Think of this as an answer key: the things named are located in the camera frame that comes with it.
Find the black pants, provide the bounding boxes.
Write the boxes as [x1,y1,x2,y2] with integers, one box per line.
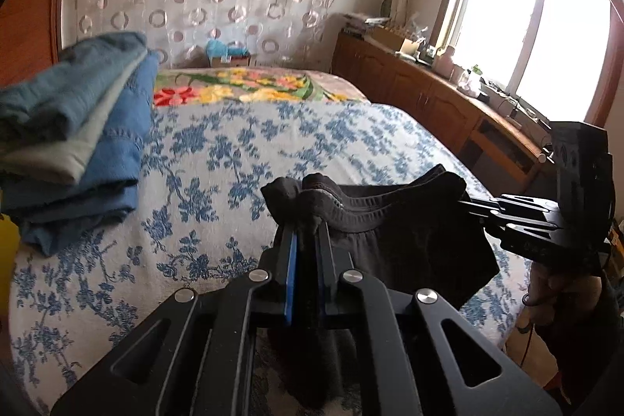
[261,165,501,408]

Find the folded grey-green pants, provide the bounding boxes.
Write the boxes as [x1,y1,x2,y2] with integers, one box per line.
[0,50,149,185]

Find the yellow object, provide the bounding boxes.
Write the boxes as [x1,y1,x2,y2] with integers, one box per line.
[0,212,21,317]

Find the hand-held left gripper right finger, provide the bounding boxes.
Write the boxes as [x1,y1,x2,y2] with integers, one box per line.
[316,221,562,416]

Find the person's right hand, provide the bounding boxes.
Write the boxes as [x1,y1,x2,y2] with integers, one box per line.
[528,262,606,325]

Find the blue floral bed sheet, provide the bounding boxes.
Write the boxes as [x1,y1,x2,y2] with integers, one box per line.
[10,97,533,416]

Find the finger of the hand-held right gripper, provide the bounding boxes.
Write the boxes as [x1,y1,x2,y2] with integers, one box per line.
[458,196,561,228]
[486,223,603,273]

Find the colourful floral pillow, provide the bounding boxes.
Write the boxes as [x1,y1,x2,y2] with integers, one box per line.
[153,67,370,108]

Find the folded dark blue jeans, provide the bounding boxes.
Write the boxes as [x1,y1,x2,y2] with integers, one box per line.
[0,31,148,144]

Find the window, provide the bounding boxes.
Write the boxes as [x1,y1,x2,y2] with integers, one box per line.
[433,0,624,140]

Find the pink jar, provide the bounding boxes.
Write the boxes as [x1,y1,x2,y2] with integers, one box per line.
[433,46,457,74]

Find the wooden cabinet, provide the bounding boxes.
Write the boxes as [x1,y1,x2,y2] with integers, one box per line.
[331,30,557,198]

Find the open cardboard box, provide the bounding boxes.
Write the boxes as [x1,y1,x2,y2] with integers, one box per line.
[365,23,421,57]

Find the small cardboard box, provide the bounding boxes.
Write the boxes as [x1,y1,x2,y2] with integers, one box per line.
[206,40,257,69]

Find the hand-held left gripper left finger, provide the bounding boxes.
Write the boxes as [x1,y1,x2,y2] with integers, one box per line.
[51,225,299,416]

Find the person's right forearm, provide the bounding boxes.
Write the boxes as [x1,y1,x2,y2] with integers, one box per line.
[550,274,624,404]

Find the orange wooden panel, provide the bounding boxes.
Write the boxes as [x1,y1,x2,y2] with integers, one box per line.
[0,0,75,86]

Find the thin dark cable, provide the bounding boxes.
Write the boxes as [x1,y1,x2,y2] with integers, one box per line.
[518,293,539,369]

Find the folded light blue jeans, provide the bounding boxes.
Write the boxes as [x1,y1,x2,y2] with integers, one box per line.
[0,50,161,257]

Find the stack of papers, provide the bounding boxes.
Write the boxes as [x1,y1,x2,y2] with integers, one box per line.
[340,11,387,33]

